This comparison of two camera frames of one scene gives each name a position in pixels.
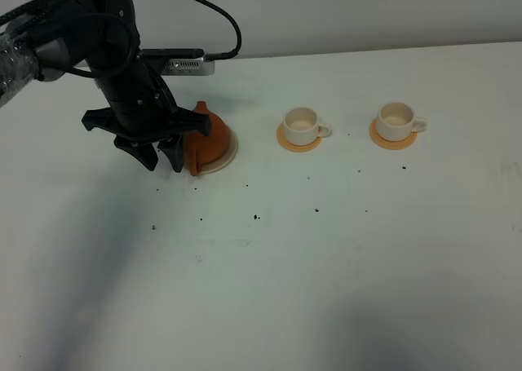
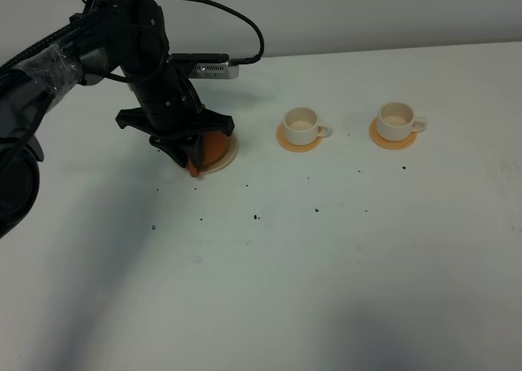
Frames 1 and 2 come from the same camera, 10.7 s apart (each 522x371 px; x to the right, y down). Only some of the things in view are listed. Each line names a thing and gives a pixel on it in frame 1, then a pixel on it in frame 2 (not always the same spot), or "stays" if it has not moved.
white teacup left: (301, 126) stays
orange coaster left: (284, 140) stays
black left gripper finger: (173, 148) to (197, 152)
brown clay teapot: (202, 150) stays
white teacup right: (395, 121) stays
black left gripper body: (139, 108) to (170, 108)
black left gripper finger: (143, 152) to (186, 151)
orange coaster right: (391, 145) stays
